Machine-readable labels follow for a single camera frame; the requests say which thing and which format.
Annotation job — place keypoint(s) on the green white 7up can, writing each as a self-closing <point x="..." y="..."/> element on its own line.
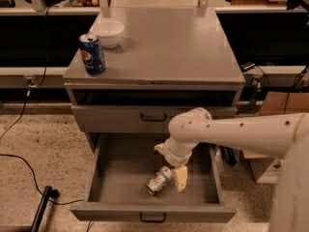
<point x="160" y="179"/>

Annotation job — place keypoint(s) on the open cardboard box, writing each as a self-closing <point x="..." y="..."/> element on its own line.
<point x="265" y="169"/>

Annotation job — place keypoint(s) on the small black device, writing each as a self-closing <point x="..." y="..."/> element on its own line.
<point x="247" y="66"/>

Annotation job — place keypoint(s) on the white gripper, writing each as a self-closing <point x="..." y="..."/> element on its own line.
<point x="174" y="157"/>

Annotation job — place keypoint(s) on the grey drawer cabinet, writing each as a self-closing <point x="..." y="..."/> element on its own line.
<point x="168" y="57"/>

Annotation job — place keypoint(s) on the blue pepsi can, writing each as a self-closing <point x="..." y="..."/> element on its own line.
<point x="92" y="56"/>

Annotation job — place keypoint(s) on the open grey middle drawer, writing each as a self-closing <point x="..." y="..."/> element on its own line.
<point x="125" y="162"/>

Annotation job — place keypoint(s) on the black stand leg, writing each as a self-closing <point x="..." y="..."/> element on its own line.
<point x="49" y="194"/>

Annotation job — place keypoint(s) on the white bowl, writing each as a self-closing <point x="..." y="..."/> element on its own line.
<point x="110" y="32"/>

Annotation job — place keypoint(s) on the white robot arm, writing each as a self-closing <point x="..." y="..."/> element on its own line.
<point x="284" y="137"/>

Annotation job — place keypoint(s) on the closed grey upper drawer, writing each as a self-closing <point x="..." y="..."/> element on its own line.
<point x="125" y="118"/>

